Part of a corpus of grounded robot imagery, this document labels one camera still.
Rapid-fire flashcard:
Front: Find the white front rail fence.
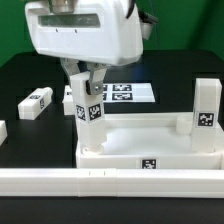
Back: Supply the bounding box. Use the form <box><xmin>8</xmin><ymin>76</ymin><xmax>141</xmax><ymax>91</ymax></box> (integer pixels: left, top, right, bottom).
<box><xmin>0</xmin><ymin>168</ymin><xmax>224</xmax><ymax>198</ymax></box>

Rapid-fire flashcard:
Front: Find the white desk top tray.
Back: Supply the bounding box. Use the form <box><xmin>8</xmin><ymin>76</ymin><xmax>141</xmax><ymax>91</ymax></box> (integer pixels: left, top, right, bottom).
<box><xmin>76</xmin><ymin>112</ymin><xmax>224</xmax><ymax>170</ymax></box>

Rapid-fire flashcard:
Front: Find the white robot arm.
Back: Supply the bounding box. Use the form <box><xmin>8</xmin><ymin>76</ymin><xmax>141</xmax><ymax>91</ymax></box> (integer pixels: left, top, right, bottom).
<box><xmin>25</xmin><ymin>0</ymin><xmax>158</xmax><ymax>95</ymax></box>

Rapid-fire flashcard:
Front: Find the white marker base plate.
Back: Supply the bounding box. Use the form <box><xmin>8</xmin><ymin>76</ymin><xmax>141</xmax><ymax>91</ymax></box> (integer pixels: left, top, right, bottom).
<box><xmin>103</xmin><ymin>83</ymin><xmax>155</xmax><ymax>103</ymax></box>

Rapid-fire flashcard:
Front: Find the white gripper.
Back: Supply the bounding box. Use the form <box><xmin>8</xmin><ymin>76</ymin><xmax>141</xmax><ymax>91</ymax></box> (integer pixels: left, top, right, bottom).
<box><xmin>25</xmin><ymin>0</ymin><xmax>143</xmax><ymax>95</ymax></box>

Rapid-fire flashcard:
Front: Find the white block left edge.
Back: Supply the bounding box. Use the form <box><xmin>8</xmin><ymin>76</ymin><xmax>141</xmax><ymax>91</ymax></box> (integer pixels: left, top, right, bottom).
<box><xmin>0</xmin><ymin>120</ymin><xmax>7</xmax><ymax>146</ymax></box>

